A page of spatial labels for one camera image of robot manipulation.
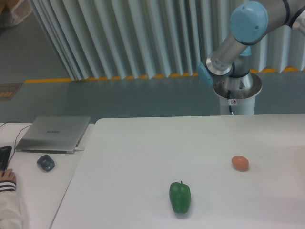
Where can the person's hand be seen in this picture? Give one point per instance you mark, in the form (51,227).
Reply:
(8,176)

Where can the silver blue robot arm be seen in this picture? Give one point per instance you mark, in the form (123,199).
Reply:
(248,24)

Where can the white sleeved forearm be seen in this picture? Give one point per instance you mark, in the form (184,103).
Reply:
(10,214)

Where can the green bell pepper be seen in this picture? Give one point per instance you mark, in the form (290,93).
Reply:
(180,197)

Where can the black keyboard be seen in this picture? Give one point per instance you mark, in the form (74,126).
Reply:
(4,157)

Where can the silver closed laptop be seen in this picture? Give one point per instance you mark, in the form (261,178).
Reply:
(54,134)

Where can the white folding partition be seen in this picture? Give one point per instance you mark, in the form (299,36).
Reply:
(109,38)

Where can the brown cardboard box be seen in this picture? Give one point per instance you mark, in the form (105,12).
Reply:
(13,12)

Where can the brown egg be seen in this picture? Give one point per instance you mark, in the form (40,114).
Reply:
(240,163)

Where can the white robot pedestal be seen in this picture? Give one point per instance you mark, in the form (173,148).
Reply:
(237,95)

